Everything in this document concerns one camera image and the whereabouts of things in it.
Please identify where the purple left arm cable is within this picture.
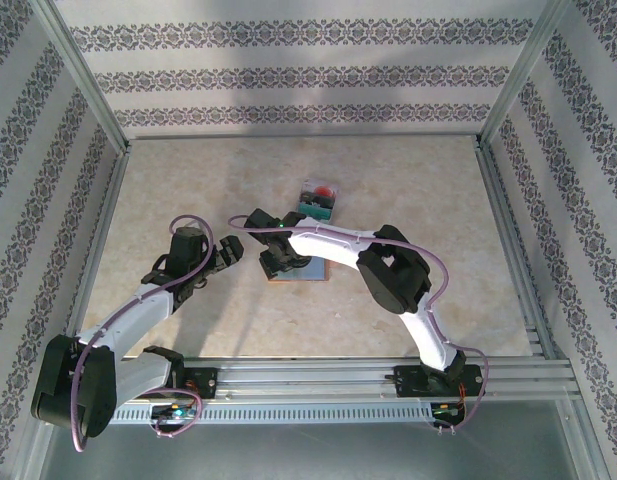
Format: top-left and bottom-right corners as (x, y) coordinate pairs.
(70, 213), (215, 454)

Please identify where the small red and teal box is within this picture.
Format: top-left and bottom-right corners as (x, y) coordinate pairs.
(296, 178), (341, 222)

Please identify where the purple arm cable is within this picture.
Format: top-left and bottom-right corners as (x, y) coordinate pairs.
(70, 213), (215, 454)
(227, 214), (492, 436)

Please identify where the teal card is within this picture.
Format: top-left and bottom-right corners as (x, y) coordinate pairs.
(297, 202), (334, 221)

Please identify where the aluminium side rail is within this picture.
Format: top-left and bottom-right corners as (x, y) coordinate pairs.
(475, 139), (572, 361)
(55, 144), (132, 364)

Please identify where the slotted metal cable duct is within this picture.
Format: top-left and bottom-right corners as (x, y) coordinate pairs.
(55, 402), (469, 426)

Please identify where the grey metal panel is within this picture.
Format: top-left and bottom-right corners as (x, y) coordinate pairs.
(37, 417), (589, 480)

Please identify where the brown leather card holder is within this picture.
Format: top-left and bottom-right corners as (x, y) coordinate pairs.
(267, 249), (334, 285)

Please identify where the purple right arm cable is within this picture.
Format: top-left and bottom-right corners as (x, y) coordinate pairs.
(227, 214), (492, 436)

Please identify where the aluminium frame post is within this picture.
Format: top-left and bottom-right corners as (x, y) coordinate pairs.
(30, 0), (132, 156)
(477, 0), (574, 151)

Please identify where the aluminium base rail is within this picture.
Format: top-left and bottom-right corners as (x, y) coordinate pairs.
(37, 355), (574, 401)

